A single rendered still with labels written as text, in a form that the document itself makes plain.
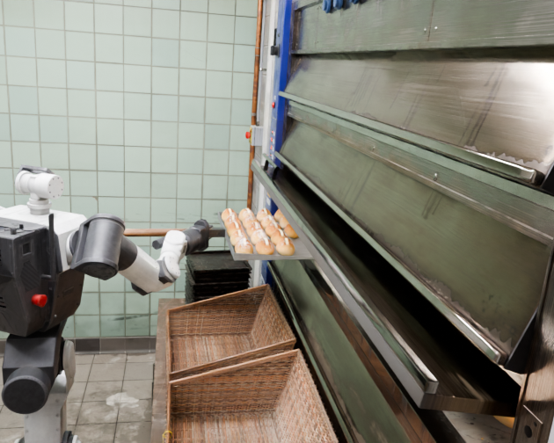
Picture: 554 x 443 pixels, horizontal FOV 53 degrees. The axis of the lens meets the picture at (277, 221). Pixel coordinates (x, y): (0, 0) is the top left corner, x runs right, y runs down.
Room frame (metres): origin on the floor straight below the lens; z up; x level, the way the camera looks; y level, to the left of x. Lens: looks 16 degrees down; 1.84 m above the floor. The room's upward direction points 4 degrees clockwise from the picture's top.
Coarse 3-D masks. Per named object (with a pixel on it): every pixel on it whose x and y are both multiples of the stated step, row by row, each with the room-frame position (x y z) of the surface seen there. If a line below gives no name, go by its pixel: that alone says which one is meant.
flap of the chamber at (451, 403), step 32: (288, 192) 1.94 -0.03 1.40; (320, 224) 1.56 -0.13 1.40; (320, 256) 1.24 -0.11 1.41; (352, 256) 1.30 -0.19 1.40; (384, 288) 1.10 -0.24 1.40; (416, 320) 0.96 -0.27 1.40; (384, 352) 0.82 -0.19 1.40; (416, 352) 0.81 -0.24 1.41; (448, 352) 0.84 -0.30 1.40; (480, 352) 0.87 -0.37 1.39; (416, 384) 0.71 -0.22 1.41; (448, 384) 0.73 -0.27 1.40; (480, 384) 0.75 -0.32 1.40; (512, 384) 0.77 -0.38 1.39; (512, 416) 0.71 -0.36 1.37
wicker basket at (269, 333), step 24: (264, 288) 2.41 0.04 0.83; (168, 312) 2.29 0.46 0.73; (192, 312) 2.34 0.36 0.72; (240, 312) 2.39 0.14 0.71; (264, 312) 2.33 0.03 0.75; (168, 336) 2.07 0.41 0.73; (192, 336) 2.34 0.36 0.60; (216, 336) 2.36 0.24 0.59; (240, 336) 2.39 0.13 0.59; (264, 336) 2.21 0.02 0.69; (288, 336) 1.96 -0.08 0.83; (168, 360) 1.88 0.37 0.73; (216, 360) 1.83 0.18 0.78; (240, 360) 1.85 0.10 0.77; (192, 408) 1.81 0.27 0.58
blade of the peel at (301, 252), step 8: (256, 216) 2.38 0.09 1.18; (296, 240) 2.08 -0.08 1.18; (232, 248) 1.86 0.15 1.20; (296, 248) 1.98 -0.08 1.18; (304, 248) 1.99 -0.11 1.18; (232, 256) 1.85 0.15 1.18; (240, 256) 1.82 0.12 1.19; (248, 256) 1.83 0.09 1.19; (256, 256) 1.83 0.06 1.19; (264, 256) 1.84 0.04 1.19; (272, 256) 1.84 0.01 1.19; (280, 256) 1.85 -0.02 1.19; (288, 256) 1.86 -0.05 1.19; (296, 256) 1.87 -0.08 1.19; (304, 256) 1.90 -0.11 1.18
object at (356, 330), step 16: (320, 272) 1.75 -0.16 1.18; (336, 304) 1.55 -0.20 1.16; (352, 320) 1.40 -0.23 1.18; (368, 352) 1.26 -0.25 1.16; (384, 368) 1.16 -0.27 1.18; (384, 384) 1.15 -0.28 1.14; (400, 384) 1.09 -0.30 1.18; (400, 400) 1.06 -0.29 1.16; (416, 416) 0.98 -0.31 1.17; (432, 416) 0.98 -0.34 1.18; (416, 432) 0.97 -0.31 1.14; (432, 432) 0.92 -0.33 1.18; (448, 432) 0.93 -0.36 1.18
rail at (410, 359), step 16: (256, 160) 2.41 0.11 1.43; (288, 208) 1.63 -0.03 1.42; (304, 224) 1.44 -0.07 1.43; (320, 240) 1.30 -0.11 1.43; (336, 272) 1.12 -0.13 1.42; (352, 288) 1.01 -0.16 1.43; (368, 304) 0.93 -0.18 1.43; (384, 320) 0.87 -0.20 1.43; (384, 336) 0.84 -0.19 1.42; (400, 336) 0.82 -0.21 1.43; (400, 352) 0.77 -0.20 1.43; (416, 368) 0.72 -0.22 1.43; (432, 384) 0.68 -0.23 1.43
